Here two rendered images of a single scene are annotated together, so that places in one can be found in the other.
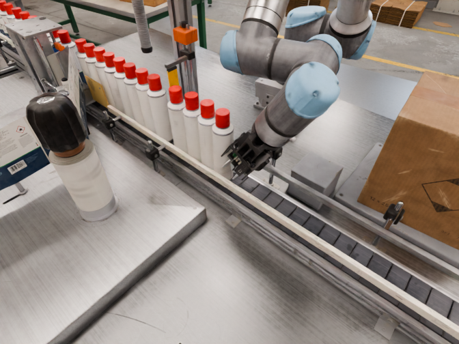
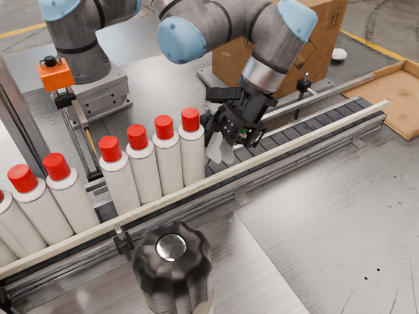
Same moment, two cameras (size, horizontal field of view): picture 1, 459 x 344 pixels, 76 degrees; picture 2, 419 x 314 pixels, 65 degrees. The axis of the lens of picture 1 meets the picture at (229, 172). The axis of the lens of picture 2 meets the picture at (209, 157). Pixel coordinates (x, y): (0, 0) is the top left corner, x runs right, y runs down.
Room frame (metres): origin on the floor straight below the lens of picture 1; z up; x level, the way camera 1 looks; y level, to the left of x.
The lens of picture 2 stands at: (0.36, 0.45, 1.47)
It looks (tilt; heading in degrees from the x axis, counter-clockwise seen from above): 47 degrees down; 289
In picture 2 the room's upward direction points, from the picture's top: straight up
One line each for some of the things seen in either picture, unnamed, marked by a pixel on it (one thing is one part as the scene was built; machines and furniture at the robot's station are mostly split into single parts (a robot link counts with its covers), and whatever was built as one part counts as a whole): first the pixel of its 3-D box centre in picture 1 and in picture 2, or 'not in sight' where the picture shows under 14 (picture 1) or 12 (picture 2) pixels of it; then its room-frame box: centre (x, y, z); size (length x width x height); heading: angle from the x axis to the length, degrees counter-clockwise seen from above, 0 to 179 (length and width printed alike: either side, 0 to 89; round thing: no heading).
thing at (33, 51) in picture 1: (54, 67); not in sight; (0.92, 0.57, 1.01); 0.14 x 0.13 x 0.26; 49
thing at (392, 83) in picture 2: not in sight; (406, 95); (0.06, -0.56, 0.85); 0.30 x 0.26 x 0.04; 49
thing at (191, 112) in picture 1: (195, 129); (144, 168); (0.63, 0.09, 0.98); 0.05 x 0.05 x 0.20
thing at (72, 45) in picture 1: (73, 61); not in sight; (1.03, 0.56, 0.98); 0.05 x 0.05 x 0.20
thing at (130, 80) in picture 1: (136, 97); (10, 222); (0.78, 0.28, 0.98); 0.05 x 0.05 x 0.20
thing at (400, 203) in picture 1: (382, 232); (305, 102); (0.35, -0.33, 0.91); 0.07 x 0.03 x 0.16; 139
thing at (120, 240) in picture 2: (154, 157); (126, 246); (0.62, 0.21, 0.89); 0.03 x 0.03 x 0.12; 49
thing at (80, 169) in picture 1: (77, 162); (181, 303); (0.45, 0.32, 1.03); 0.09 x 0.09 x 0.30
